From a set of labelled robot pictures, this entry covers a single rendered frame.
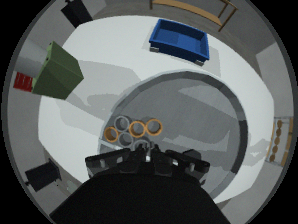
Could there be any blue plastic crate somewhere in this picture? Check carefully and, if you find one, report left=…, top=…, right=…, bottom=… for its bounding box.
left=149, top=19, right=210, bottom=67

